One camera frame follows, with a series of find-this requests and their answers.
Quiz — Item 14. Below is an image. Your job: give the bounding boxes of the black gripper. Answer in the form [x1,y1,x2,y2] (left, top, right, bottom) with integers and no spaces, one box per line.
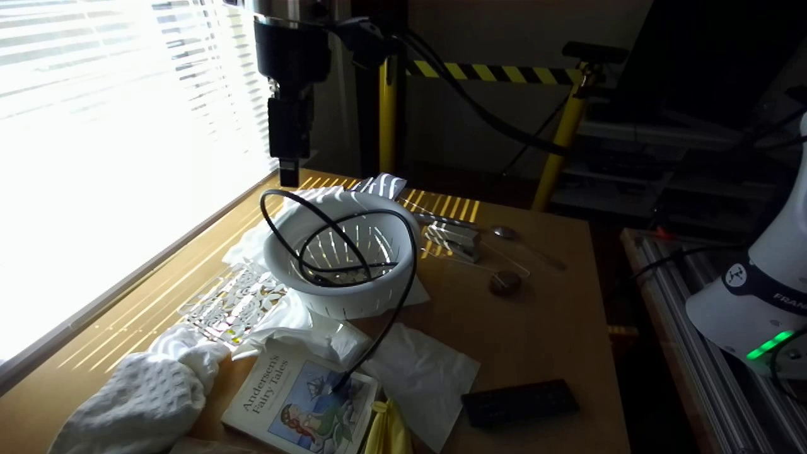
[253,11,333,189]

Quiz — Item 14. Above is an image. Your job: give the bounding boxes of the thin black cable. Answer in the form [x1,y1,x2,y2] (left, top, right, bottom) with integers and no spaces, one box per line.
[257,186,421,398]

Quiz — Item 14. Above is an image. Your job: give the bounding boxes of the aluminium robot base platform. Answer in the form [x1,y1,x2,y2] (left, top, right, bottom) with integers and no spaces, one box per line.
[619,226,807,454]

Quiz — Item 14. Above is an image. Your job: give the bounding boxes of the white colander basket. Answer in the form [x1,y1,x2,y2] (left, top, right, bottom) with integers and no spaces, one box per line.
[261,195,421,321]

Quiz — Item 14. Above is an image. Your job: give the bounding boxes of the white printed cloth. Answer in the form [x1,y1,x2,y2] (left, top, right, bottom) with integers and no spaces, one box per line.
[179,186,435,358]

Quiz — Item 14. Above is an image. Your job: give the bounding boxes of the large white window blinds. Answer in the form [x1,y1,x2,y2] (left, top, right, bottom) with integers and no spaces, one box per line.
[0,0,282,365]

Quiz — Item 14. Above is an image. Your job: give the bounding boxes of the yellow black barrier tape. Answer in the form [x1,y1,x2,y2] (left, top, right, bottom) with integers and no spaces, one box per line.
[406,57,592,88]

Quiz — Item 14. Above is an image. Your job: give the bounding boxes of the metal spoon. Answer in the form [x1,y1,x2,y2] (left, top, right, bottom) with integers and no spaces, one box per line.
[486,222,570,276]

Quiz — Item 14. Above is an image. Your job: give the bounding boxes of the small brown round object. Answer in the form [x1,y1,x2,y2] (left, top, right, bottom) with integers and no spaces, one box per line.
[486,268,527,300]

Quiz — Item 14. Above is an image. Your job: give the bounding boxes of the illustrated fairy tales book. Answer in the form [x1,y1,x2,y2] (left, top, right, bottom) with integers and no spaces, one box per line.
[220,339,382,454]

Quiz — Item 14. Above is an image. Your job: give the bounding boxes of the white paper napkin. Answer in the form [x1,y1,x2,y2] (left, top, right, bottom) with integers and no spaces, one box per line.
[357,321,485,454]

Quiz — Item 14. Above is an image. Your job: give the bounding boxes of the white knit towel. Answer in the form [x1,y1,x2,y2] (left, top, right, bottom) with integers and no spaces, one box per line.
[48,326,234,454]

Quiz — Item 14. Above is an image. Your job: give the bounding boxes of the yellow object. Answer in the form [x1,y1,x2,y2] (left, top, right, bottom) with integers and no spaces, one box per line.
[362,397,416,454]

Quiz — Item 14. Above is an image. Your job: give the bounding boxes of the black remote control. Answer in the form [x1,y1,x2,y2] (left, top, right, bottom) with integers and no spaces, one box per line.
[460,376,584,432]

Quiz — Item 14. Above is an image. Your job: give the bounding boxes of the black monitor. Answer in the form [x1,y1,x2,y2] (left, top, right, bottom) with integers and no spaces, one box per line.
[623,0,807,131]

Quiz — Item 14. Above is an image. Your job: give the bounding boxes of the straight yellow post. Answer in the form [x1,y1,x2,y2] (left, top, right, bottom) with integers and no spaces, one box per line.
[373,53,402,178]

